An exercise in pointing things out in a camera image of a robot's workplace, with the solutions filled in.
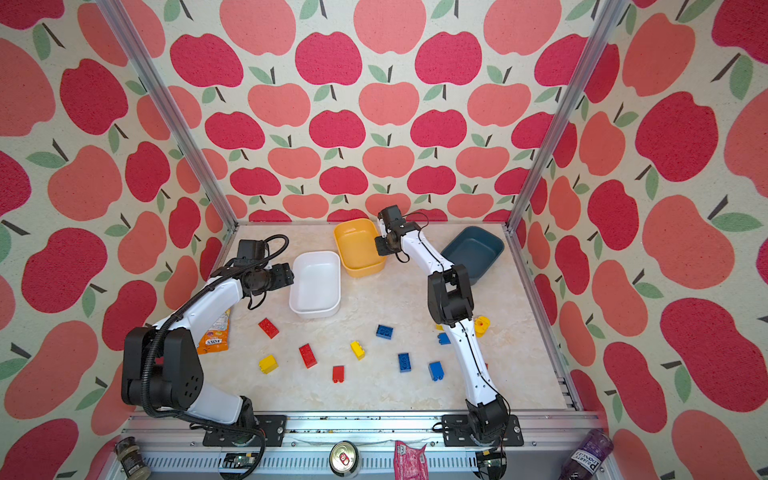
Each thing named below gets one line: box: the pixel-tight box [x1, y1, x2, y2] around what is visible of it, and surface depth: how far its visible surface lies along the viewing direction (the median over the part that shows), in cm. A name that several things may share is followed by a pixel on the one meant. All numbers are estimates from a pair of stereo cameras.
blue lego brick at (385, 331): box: [376, 324, 394, 340], surface depth 92 cm
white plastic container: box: [289, 250, 341, 318], surface depth 103 cm
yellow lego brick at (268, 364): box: [258, 354, 279, 374], surface depth 85 cm
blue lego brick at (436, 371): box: [428, 361, 445, 382], surface depth 84 cm
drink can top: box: [329, 440, 360, 479], surface depth 63 cm
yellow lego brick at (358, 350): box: [350, 341, 366, 361], surface depth 88 cm
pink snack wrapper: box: [393, 440, 429, 480], surface depth 70 cm
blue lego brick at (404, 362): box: [398, 352, 412, 373], surface depth 87 cm
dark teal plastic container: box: [441, 226, 505, 286], surface depth 114 cm
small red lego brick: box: [332, 365, 345, 384], surface depth 84 cm
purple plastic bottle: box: [558, 429, 614, 480], surface depth 69 cm
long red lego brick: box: [298, 343, 318, 369], surface depth 87 cm
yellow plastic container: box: [334, 218, 387, 278], surface depth 116 cm
